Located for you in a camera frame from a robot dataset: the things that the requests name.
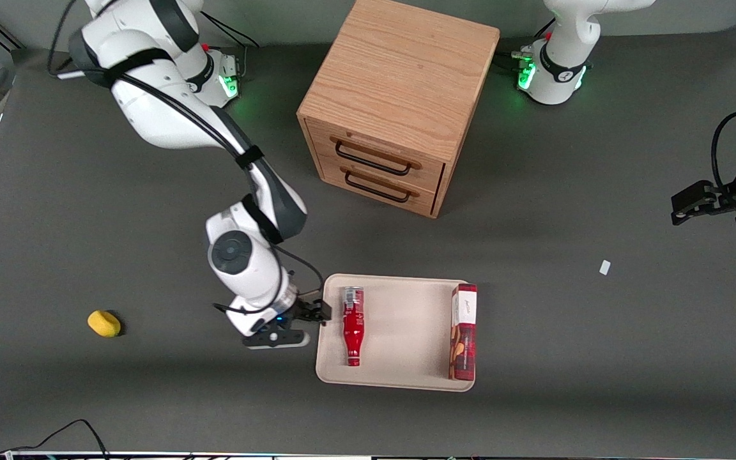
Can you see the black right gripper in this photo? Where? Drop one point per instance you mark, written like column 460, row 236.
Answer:
column 307, row 311

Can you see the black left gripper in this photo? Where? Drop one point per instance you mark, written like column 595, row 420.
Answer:
column 730, row 195

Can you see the red coke bottle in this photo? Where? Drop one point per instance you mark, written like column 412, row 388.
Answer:
column 353, row 326

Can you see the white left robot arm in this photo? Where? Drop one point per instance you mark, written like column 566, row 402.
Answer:
column 566, row 38

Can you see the beige plastic tray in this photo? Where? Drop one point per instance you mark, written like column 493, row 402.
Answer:
column 406, row 332

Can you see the small white paper scrap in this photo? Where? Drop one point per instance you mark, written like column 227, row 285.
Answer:
column 605, row 267

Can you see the red snack box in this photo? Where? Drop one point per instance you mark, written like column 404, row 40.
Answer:
column 464, row 338

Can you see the yellow lemon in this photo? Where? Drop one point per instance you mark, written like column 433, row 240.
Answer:
column 104, row 323

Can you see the wooden drawer cabinet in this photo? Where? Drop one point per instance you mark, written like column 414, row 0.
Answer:
column 400, row 64

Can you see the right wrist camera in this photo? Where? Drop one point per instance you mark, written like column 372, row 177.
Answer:
column 275, row 337

